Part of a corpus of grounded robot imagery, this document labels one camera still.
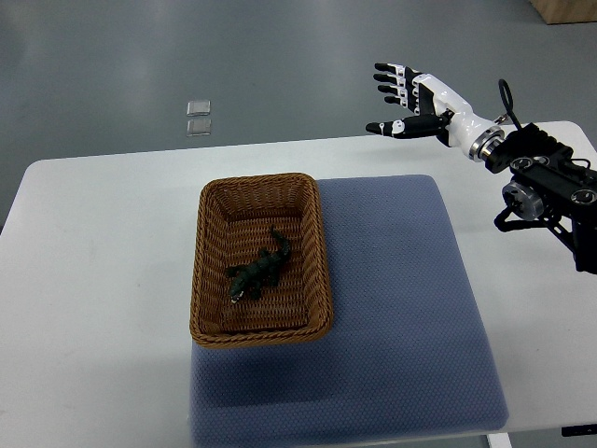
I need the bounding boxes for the upper clear floor plate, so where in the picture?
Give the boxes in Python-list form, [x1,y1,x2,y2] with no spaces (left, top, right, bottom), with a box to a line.
[187,99,211,117]

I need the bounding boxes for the lower clear floor plate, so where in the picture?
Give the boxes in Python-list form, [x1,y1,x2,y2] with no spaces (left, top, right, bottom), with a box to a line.
[187,119,212,137]

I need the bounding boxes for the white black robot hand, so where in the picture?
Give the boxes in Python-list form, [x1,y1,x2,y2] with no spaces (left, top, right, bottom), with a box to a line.
[366,63,505,161]

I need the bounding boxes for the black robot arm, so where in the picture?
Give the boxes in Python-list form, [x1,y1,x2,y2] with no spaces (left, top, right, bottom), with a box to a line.
[479,79,596,274]

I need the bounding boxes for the clear floor plate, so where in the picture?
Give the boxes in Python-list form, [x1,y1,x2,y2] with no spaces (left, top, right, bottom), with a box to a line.
[187,119,212,137]
[187,99,211,117]

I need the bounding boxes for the brown wicker basket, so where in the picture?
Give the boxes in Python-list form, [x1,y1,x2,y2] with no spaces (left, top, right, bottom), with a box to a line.
[189,173,333,349]

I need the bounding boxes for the brown cardboard box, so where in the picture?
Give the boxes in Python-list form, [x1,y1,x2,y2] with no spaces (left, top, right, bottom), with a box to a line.
[530,0,596,25]

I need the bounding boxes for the black table control panel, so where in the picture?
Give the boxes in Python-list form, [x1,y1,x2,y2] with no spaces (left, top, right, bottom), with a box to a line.
[561,424,597,438]

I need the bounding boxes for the dark green toy crocodile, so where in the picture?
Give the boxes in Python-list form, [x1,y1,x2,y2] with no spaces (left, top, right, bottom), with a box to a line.
[225,225,292,303]

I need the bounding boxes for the blue-grey textured mat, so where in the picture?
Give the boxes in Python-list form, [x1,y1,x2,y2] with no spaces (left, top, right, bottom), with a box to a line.
[189,175,508,447]

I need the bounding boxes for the white table leg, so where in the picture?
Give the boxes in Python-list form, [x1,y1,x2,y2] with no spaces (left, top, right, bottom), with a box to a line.
[486,433,512,448]

